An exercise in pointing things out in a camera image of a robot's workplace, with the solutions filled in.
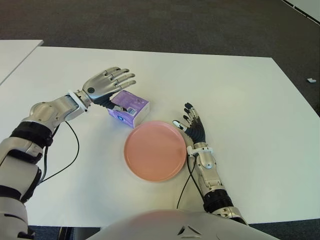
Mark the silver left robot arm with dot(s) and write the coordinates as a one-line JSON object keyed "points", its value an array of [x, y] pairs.
{"points": [[50, 110]]}

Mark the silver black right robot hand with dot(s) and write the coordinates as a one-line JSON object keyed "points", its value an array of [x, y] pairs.
{"points": [[197, 131]]}

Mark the pink round plate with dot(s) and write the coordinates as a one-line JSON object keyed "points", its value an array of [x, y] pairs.
{"points": [[155, 152]]}

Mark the purple tissue paper pack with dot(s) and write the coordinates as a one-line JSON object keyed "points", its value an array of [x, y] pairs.
{"points": [[136, 105]]}

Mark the small white floor scrap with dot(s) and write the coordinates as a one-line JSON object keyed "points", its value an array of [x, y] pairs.
{"points": [[311, 80]]}

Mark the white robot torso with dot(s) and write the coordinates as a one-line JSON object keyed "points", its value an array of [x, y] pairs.
{"points": [[155, 225]]}

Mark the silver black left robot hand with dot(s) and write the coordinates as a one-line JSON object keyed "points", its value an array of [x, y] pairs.
{"points": [[102, 83]]}

